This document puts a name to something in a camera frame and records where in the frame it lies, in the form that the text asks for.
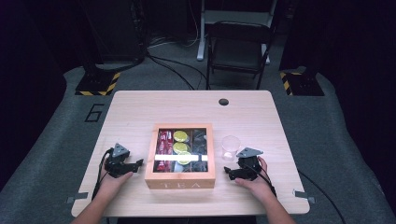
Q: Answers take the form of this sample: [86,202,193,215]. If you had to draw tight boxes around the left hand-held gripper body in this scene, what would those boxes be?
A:
[104,143,136,179]

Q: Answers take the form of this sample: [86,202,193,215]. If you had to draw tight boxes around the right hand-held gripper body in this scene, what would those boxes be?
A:
[235,147,264,181]

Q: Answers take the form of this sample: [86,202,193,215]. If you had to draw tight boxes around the wooden box with glass lid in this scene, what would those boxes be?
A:
[144,122,217,190]

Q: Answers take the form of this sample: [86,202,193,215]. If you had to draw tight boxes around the person's right hand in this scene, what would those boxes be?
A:
[234,156,276,205]

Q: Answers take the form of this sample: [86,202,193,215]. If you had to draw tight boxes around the person's left hand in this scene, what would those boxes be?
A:
[97,161,134,201]

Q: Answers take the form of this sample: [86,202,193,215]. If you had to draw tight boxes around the clear plastic cup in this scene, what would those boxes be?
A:
[220,134,242,162]

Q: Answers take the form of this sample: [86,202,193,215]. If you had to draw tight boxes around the stack of red sachets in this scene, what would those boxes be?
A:
[154,129,175,173]

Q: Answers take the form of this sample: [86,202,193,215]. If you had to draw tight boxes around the group of dark capsules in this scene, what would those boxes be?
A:
[191,128,208,173]

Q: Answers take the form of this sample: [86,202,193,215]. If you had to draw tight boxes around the green lidded capsule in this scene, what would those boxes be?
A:
[173,130,190,143]
[177,150,192,166]
[172,142,191,155]

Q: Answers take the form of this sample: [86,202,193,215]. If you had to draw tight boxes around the black yellow striped stand base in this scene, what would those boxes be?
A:
[75,70,121,97]
[278,68,325,97]

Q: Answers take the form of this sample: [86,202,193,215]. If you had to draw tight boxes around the black folding chair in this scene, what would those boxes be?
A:
[205,21,276,91]

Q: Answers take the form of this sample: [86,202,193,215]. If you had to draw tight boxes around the dark cabinet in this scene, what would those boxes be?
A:
[78,0,148,64]

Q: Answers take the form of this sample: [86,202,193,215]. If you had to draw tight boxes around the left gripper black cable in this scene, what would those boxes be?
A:
[91,147,114,201]

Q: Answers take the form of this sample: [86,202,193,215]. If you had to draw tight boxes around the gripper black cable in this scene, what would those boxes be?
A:
[257,161,278,198]
[91,147,114,201]

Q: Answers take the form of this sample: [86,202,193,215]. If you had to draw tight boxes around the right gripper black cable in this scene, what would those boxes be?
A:
[257,161,278,198]

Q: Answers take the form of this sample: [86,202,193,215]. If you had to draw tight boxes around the grey metal table bracket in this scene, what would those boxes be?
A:
[291,189,317,205]
[65,191,90,205]

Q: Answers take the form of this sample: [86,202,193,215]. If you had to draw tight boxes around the black floor cables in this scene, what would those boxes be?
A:
[145,34,208,91]

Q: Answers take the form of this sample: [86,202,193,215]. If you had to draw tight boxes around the white metal desk frame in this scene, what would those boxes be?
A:
[196,0,278,65]

